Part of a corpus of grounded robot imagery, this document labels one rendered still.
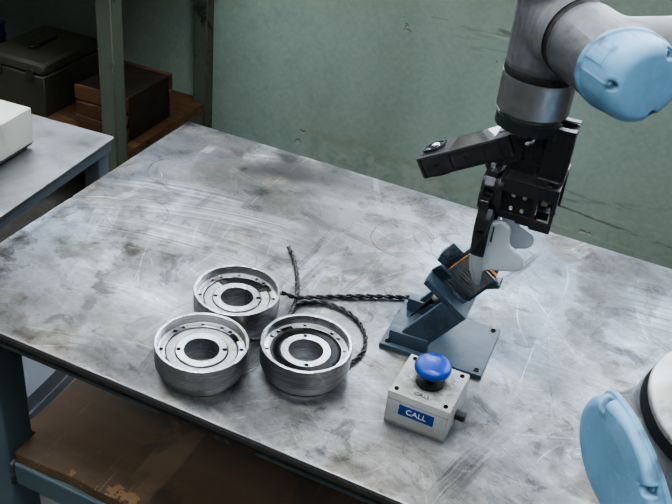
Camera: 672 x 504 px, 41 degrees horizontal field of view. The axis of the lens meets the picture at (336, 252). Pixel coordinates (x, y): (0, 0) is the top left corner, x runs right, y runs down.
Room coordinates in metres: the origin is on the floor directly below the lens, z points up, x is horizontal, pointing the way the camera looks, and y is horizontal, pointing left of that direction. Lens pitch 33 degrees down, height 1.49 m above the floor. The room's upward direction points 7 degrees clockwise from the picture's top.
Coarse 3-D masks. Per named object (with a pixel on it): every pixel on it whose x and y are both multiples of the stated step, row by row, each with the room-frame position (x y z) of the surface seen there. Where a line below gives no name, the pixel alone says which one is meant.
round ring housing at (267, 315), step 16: (208, 272) 0.90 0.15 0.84; (224, 272) 0.92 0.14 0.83; (240, 272) 0.92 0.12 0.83; (256, 272) 0.92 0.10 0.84; (224, 288) 0.89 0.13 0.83; (240, 288) 0.89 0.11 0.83; (272, 288) 0.90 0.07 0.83; (224, 304) 0.85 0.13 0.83; (240, 304) 0.89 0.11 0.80; (256, 304) 0.86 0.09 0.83; (272, 304) 0.85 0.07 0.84; (240, 320) 0.82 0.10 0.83; (256, 320) 0.83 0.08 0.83; (272, 320) 0.85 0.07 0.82
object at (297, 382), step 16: (288, 320) 0.83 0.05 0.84; (304, 320) 0.84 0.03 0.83; (320, 320) 0.83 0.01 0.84; (304, 336) 0.82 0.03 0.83; (336, 336) 0.82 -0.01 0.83; (288, 352) 0.78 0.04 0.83; (304, 352) 0.81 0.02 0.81; (320, 352) 0.80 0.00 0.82; (272, 368) 0.75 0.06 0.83; (288, 368) 0.74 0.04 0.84; (336, 368) 0.75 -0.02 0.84; (288, 384) 0.74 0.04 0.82; (304, 384) 0.74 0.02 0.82; (320, 384) 0.74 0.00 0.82; (336, 384) 0.76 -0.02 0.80
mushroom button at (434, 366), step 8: (432, 352) 0.76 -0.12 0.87; (416, 360) 0.74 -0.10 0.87; (424, 360) 0.74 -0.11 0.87; (432, 360) 0.74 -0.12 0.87; (440, 360) 0.74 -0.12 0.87; (448, 360) 0.75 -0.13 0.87; (416, 368) 0.73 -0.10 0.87; (424, 368) 0.73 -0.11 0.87; (432, 368) 0.73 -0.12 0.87; (440, 368) 0.73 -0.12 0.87; (448, 368) 0.73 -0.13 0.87; (424, 376) 0.72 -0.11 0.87; (432, 376) 0.72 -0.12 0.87; (440, 376) 0.72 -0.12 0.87; (448, 376) 0.73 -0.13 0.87
